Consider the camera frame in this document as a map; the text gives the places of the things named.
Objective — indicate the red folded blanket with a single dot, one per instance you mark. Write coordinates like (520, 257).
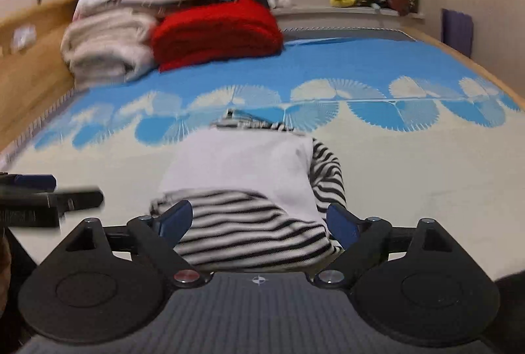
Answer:
(217, 31)

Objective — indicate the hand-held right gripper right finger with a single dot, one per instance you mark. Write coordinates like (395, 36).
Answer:
(342, 224)

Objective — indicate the cream folded blanket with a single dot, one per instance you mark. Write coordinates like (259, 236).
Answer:
(106, 44)

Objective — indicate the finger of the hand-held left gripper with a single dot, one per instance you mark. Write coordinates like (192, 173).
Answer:
(61, 200)
(35, 182)

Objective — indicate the white window ledge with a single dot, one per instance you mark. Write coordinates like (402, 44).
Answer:
(328, 13)

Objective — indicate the purple flat box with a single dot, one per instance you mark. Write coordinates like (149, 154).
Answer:
(457, 27)

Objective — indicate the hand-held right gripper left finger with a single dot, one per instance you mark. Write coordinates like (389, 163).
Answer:
(175, 220)

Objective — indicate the black white striped hooded garment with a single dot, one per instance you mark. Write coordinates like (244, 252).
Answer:
(246, 181)

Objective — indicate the blue and white bed mat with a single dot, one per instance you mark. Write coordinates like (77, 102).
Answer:
(369, 62)

